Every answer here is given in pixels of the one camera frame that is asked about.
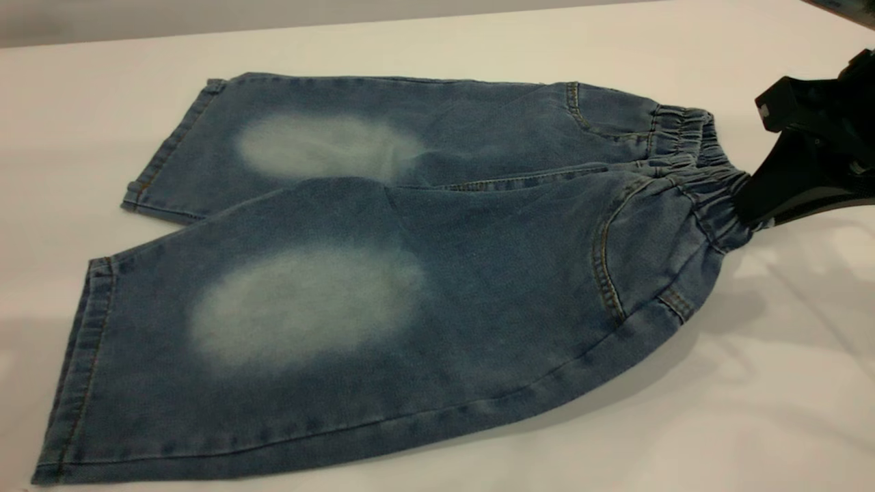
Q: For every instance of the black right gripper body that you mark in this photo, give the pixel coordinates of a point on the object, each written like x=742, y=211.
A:
x=827, y=113

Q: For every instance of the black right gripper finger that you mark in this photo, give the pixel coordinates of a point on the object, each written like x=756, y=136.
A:
x=793, y=184

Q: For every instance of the blue denim shorts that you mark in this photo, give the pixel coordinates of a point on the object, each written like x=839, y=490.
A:
x=478, y=273

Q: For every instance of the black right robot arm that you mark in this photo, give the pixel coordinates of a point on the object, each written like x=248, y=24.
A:
x=858, y=10

